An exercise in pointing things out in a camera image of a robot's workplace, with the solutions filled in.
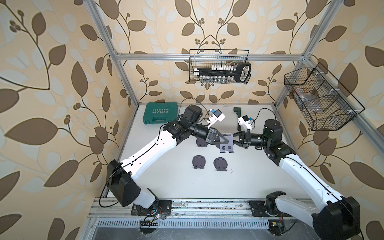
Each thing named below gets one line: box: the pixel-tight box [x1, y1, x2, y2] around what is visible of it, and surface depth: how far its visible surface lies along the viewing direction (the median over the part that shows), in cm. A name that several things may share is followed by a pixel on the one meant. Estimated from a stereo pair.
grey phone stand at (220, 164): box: [213, 157, 228, 172], surface depth 91 cm
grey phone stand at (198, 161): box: [192, 155, 206, 169], surface depth 93 cm
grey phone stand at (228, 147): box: [219, 134, 234, 153], surface depth 63 cm
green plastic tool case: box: [142, 102, 178, 125], surface depth 113 cm
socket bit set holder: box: [193, 62, 252, 83], surface depth 86 cm
